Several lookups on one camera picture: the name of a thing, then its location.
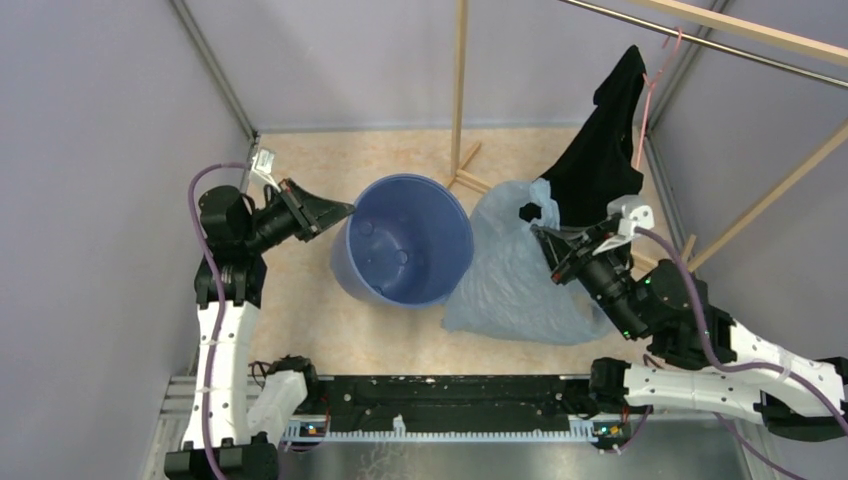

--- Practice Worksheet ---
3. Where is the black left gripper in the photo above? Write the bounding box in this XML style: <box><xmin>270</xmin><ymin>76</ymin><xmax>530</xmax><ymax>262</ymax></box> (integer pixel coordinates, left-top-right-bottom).
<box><xmin>242</xmin><ymin>176</ymin><xmax>354</xmax><ymax>252</ymax></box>

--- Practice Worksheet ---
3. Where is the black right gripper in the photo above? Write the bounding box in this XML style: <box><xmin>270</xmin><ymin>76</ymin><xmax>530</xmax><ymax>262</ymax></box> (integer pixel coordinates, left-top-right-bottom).
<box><xmin>529</xmin><ymin>219</ymin><xmax>645</xmax><ymax>341</ymax></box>

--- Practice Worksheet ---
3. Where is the light blue trash bag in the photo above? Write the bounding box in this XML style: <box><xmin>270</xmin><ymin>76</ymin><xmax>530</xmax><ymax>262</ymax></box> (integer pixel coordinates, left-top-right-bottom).
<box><xmin>442</xmin><ymin>179</ymin><xmax>614</xmax><ymax>346</ymax></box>

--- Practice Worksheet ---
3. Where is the blue plastic trash bin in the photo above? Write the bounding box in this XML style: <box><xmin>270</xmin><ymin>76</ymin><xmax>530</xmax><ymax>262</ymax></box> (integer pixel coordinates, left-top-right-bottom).
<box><xmin>330</xmin><ymin>173</ymin><xmax>474</xmax><ymax>309</ymax></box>

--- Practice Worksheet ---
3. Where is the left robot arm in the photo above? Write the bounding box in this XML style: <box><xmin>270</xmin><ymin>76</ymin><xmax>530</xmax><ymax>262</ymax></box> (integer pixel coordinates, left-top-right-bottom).
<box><xmin>164</xmin><ymin>179</ymin><xmax>355</xmax><ymax>479</ymax></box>

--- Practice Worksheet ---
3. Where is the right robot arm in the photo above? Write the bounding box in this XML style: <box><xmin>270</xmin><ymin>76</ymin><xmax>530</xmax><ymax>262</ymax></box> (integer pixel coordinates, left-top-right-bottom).
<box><xmin>531</xmin><ymin>221</ymin><xmax>847</xmax><ymax>443</ymax></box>

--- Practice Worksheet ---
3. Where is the black hanging garment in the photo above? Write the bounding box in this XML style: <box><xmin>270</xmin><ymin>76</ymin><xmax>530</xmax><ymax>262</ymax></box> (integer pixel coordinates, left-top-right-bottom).
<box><xmin>541</xmin><ymin>45</ymin><xmax>646</xmax><ymax>229</ymax></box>

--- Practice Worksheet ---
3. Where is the pink clothes hanger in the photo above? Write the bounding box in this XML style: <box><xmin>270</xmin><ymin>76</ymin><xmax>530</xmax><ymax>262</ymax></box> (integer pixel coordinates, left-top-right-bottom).
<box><xmin>632</xmin><ymin>27</ymin><xmax>684</xmax><ymax>171</ymax></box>

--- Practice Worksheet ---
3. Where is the metal hanging rod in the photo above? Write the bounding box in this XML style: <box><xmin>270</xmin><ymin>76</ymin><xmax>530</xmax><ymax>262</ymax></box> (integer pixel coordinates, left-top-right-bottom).
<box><xmin>560</xmin><ymin>0</ymin><xmax>847</xmax><ymax>90</ymax></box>

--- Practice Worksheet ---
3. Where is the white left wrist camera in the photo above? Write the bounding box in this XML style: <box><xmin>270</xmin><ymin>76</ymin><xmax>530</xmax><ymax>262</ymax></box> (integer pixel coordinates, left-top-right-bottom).
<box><xmin>249</xmin><ymin>148</ymin><xmax>282</xmax><ymax>192</ymax></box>

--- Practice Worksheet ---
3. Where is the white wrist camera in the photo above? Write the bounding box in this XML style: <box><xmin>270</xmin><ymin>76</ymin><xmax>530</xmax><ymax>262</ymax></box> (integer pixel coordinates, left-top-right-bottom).
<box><xmin>249</xmin><ymin>148</ymin><xmax>282</xmax><ymax>192</ymax></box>
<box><xmin>592</xmin><ymin>195</ymin><xmax>656</xmax><ymax>256</ymax></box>

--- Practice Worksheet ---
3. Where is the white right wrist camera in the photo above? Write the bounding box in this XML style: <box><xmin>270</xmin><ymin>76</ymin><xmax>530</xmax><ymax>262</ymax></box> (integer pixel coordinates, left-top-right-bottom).
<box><xmin>592</xmin><ymin>195</ymin><xmax>656</xmax><ymax>256</ymax></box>

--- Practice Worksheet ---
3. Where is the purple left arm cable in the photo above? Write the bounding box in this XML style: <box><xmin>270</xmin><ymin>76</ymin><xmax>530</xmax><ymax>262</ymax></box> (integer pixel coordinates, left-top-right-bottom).
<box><xmin>188</xmin><ymin>162</ymin><xmax>250</xmax><ymax>480</ymax></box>

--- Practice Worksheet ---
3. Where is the white slotted cable duct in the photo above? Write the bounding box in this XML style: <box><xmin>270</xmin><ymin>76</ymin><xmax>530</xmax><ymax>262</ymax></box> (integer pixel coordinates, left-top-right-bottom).
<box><xmin>280</xmin><ymin>416</ymin><xmax>598</xmax><ymax>446</ymax></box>

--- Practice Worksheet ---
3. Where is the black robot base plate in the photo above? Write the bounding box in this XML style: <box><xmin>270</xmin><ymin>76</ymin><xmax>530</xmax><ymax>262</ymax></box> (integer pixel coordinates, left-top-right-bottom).
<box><xmin>258</xmin><ymin>374</ymin><xmax>654</xmax><ymax>435</ymax></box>

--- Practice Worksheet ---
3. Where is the wooden clothes rack frame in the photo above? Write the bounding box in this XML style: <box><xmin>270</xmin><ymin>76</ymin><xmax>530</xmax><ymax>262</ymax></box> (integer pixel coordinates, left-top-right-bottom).
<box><xmin>463</xmin><ymin>1</ymin><xmax>847</xmax><ymax>279</ymax></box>

